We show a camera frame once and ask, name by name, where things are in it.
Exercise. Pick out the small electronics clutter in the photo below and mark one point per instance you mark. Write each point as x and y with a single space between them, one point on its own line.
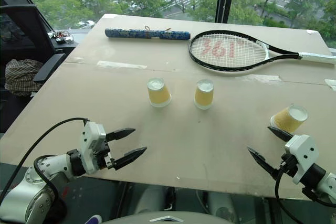
61 37

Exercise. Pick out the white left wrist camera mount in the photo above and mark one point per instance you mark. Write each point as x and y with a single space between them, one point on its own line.
90 142

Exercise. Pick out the black and white tennis racket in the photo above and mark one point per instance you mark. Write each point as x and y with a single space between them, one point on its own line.
223 51

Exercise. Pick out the silver robot torso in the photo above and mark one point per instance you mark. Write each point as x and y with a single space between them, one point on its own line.
168 217

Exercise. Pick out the black office chair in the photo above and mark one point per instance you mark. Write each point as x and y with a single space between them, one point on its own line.
23 37

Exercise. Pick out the blue patterned tube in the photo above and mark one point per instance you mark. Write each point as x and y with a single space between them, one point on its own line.
147 33

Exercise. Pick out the plaid cloth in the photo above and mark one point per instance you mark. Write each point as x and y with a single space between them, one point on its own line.
22 77

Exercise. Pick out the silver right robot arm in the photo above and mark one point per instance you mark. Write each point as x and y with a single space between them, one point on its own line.
324 182

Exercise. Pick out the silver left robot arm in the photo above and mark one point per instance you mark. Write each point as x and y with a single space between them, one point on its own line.
29 184

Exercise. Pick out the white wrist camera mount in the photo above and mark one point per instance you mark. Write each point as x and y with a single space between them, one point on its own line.
302 155
90 142

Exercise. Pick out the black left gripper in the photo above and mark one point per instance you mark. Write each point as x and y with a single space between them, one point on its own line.
104 155

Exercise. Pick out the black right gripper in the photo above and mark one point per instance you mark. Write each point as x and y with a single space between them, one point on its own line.
286 165

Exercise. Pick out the yellow paper cup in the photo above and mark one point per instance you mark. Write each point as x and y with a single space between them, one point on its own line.
158 93
203 95
288 119

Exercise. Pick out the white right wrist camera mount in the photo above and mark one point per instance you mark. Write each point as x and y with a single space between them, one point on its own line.
302 155

